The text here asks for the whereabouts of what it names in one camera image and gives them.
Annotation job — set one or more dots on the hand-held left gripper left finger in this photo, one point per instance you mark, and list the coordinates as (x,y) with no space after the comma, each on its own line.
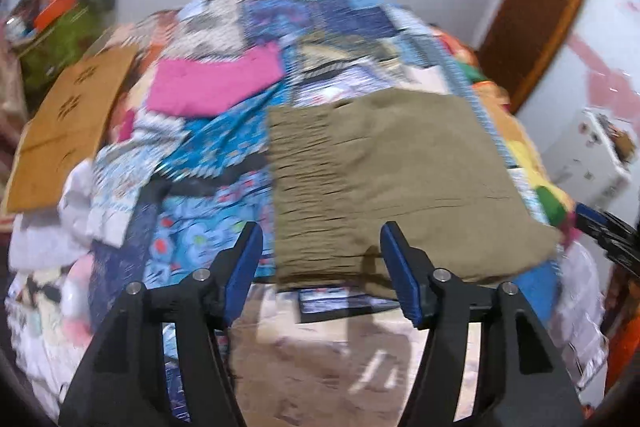
(244,264)

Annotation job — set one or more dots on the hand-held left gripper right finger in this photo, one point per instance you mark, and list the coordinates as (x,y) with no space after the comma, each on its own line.
(400,267)

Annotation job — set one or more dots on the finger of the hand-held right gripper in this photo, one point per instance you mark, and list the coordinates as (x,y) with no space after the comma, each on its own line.
(600,224)

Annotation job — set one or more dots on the olive green pants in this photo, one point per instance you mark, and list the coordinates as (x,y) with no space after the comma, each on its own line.
(400,177)

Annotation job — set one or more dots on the white cardboard box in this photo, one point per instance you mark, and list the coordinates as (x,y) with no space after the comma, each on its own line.
(587,157)

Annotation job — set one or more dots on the blue patchwork blanket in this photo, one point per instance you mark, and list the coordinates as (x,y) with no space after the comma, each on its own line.
(280,117)

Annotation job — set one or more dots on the pink folded cloth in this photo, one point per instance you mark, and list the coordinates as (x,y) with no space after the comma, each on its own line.
(210,82)

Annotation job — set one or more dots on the white clothes pile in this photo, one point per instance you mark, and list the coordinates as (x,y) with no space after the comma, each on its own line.
(50,222)

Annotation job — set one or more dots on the brown wooden door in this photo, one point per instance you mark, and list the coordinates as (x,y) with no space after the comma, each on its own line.
(542,7)

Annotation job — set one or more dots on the brown cardboard sheet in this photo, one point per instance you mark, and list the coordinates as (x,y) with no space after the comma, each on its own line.
(65,127)

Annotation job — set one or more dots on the green bag with clutter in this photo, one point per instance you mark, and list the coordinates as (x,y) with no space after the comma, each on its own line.
(60,22)

